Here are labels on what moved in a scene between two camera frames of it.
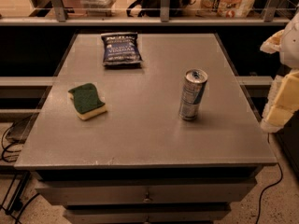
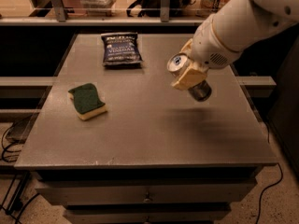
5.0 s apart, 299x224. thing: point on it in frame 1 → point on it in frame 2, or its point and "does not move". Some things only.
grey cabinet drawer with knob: (146, 194) does not move
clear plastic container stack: (96, 1) does not move
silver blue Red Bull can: (193, 89) → (177, 63)
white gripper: (291, 49) → (207, 47)
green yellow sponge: (86, 102) does not move
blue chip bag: (121, 48) does not move
